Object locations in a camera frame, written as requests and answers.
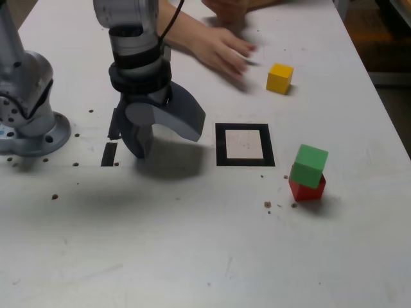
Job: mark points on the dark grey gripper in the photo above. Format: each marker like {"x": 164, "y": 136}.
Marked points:
{"x": 144, "y": 96}

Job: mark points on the black tape square outline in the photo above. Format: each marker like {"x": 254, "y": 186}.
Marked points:
{"x": 221, "y": 144}

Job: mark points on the yellow cube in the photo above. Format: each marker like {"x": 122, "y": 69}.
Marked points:
{"x": 277, "y": 80}

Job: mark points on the person's forearm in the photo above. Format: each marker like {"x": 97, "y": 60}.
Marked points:
{"x": 180, "y": 32}

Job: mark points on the red cube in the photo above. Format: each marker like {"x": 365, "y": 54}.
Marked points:
{"x": 305, "y": 192}

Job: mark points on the black tape strip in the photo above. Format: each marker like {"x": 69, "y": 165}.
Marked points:
{"x": 109, "y": 154}

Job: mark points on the person's hand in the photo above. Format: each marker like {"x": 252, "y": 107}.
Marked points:
{"x": 218, "y": 48}
{"x": 228, "y": 11}

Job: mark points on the green cube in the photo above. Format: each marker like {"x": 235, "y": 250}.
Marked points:
{"x": 308, "y": 167}

